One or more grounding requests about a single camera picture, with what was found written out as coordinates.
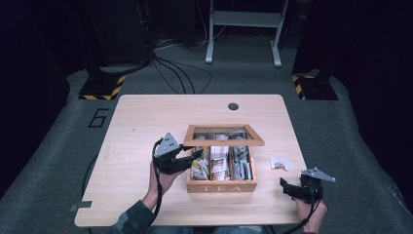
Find wooden box lid with window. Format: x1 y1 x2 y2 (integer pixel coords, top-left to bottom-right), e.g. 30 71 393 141
183 124 266 147

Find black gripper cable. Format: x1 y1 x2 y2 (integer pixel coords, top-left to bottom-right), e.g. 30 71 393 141
142 137 165 234
282 191 320 234

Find person's left hand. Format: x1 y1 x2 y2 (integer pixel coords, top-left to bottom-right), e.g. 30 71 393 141
141 161 185 210

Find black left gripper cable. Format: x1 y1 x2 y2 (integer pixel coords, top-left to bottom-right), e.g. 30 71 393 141
142 137 165 234

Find grey tape piece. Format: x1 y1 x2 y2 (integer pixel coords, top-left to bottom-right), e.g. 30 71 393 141
68 200 94 214

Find pile of tea bags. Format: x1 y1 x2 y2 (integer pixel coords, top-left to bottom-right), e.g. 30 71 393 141
190 145 254 181

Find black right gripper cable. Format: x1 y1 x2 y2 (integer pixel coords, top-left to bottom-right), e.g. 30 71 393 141
282 191 320 234

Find white metal stand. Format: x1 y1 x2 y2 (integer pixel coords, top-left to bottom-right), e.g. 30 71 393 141
205 0 290 68

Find wooden tea box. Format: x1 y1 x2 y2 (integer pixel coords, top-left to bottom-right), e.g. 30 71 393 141
185 145 258 194

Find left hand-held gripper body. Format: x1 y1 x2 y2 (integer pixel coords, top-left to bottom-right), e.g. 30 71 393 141
152 132 191 176

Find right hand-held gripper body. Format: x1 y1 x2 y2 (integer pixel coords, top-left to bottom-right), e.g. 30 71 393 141
299 167 336 202

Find black floor cables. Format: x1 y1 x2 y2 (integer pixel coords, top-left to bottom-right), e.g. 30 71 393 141
151 38 213 96

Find white tea bag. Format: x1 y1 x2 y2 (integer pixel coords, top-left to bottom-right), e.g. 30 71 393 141
270 157 290 172

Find black striped stand base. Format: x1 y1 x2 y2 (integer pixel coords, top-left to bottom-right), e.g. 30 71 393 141
290 71 339 101
78 73 127 101

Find dark equipment rack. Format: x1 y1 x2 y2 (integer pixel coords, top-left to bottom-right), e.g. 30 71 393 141
82 0 154 67

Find person's right hand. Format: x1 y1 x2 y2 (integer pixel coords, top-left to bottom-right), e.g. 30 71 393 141
295 198 328 234

